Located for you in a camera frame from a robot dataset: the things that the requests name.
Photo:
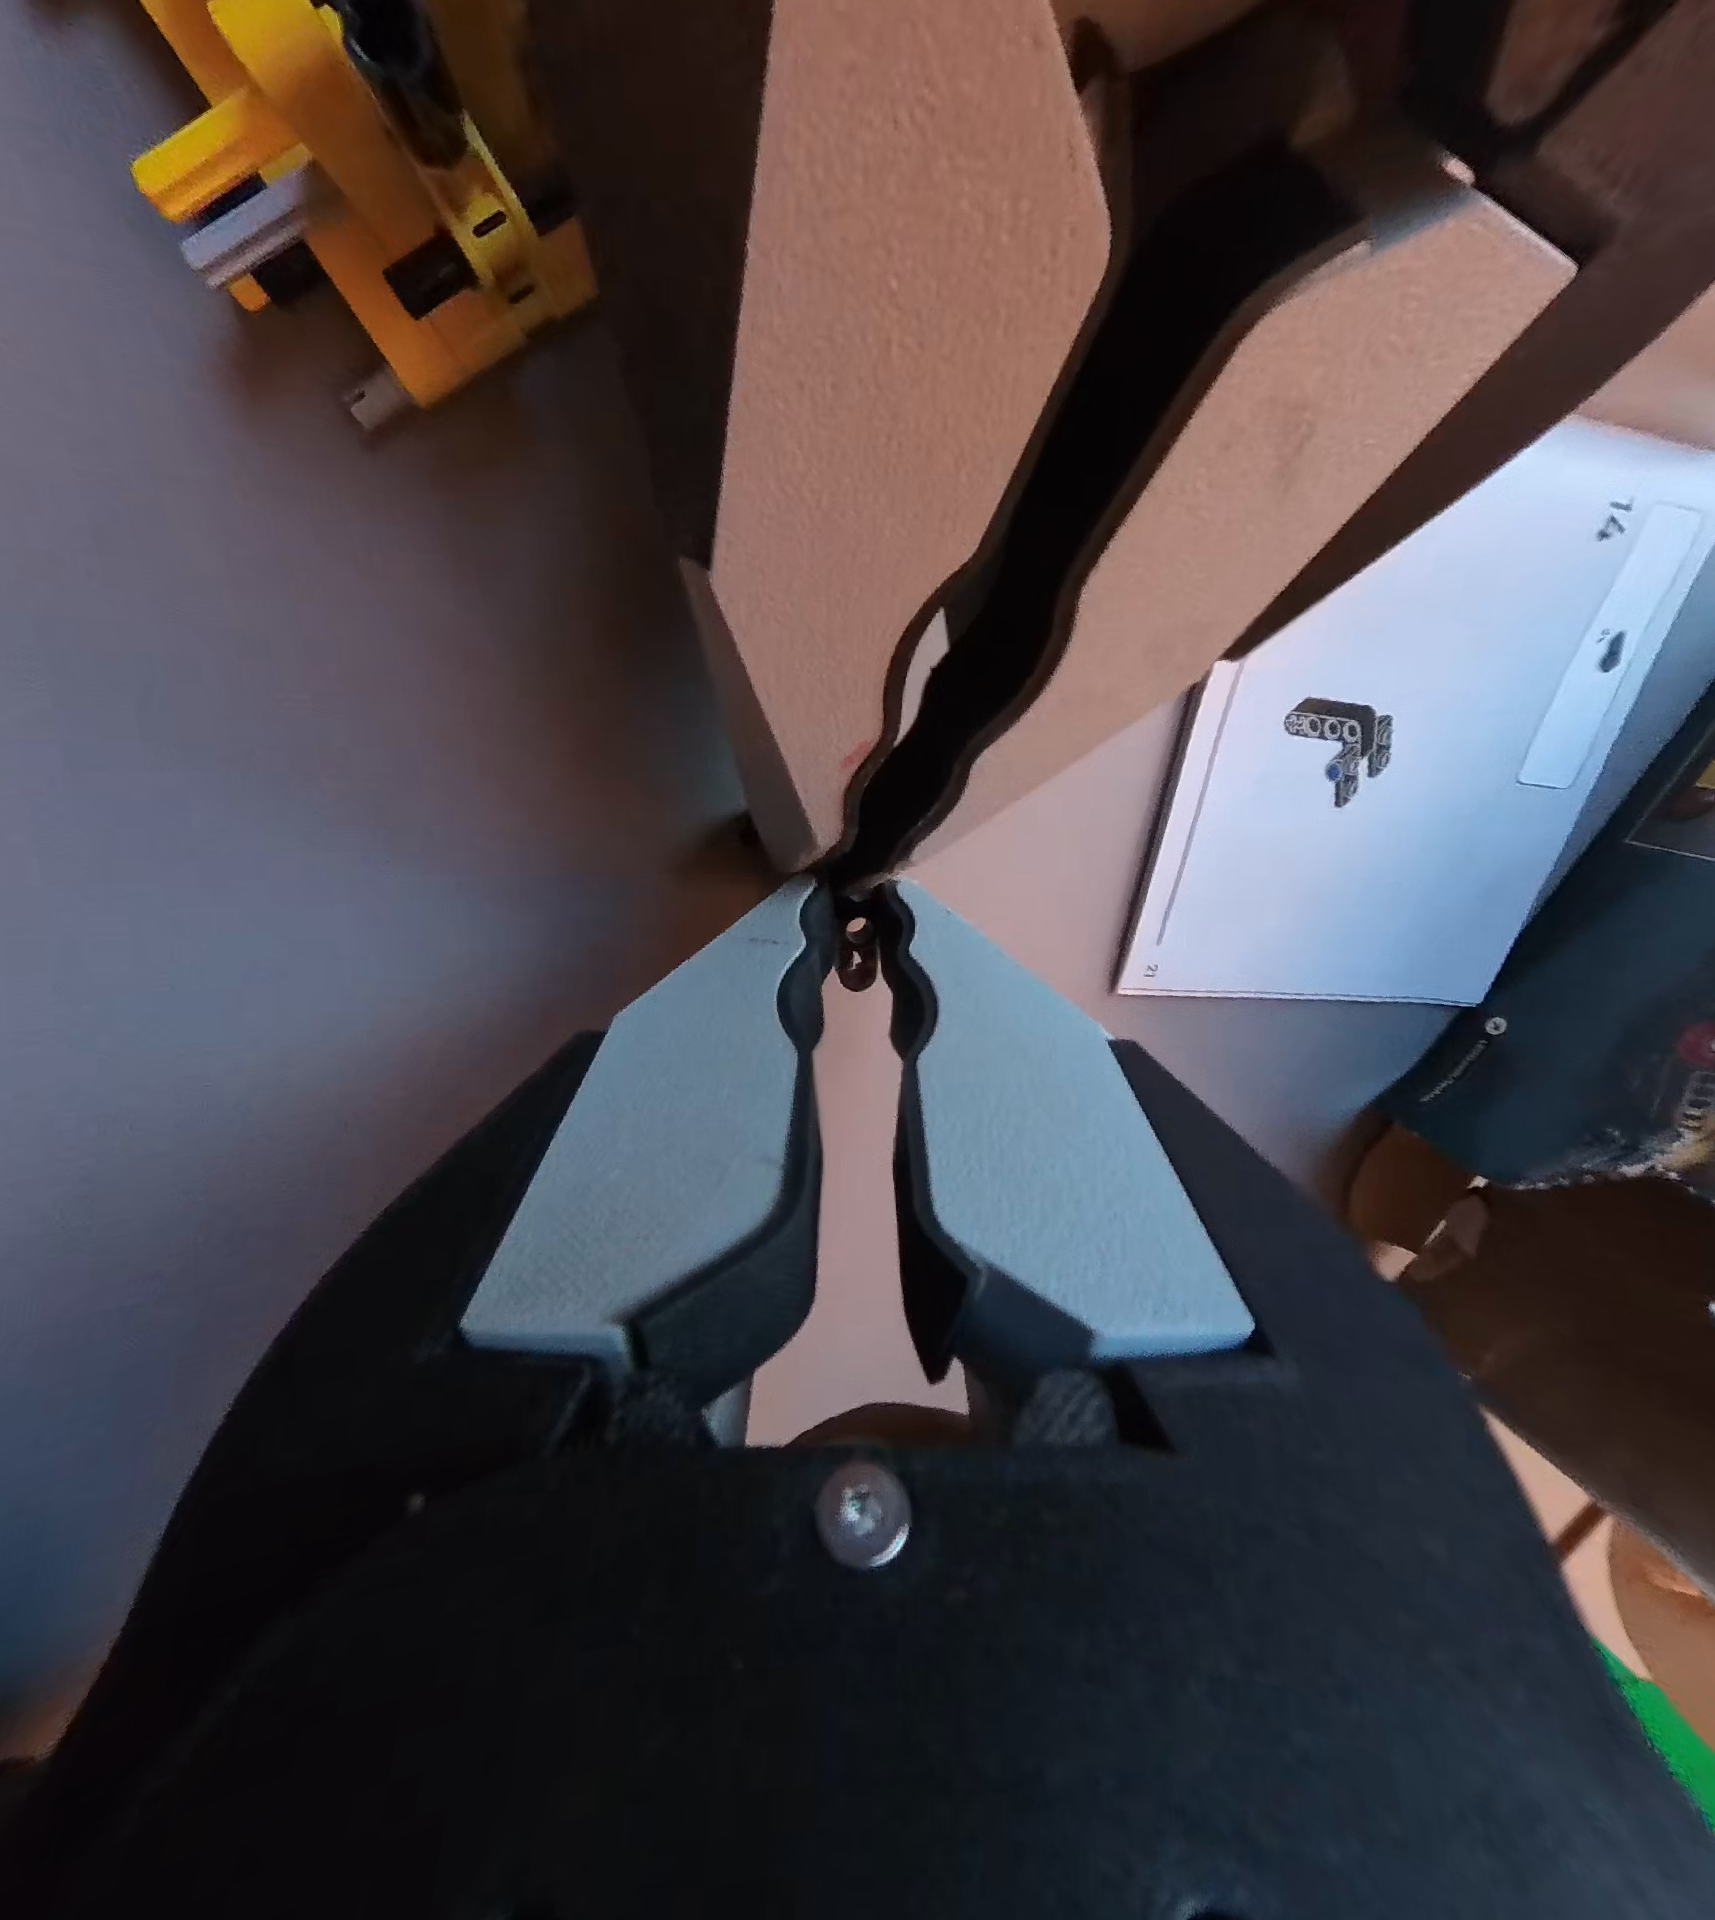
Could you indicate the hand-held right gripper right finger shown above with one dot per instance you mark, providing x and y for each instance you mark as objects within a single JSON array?
[{"x": 1068, "y": 1170}]

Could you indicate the dark lego box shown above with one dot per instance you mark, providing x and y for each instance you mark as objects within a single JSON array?
[{"x": 1637, "y": 1020}]

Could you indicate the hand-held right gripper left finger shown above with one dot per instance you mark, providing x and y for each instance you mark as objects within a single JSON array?
[{"x": 662, "y": 1170}]

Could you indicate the yellow lego assembly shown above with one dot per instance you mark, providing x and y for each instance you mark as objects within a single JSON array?
[{"x": 406, "y": 224}]

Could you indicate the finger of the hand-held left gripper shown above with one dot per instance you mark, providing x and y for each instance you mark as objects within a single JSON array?
[
  {"x": 1248, "y": 451},
  {"x": 902, "y": 300}
]

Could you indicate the white instruction booklet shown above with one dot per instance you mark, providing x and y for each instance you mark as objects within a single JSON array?
[{"x": 1397, "y": 870}]

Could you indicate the black lego beam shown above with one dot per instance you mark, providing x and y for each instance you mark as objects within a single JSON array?
[{"x": 858, "y": 952}]

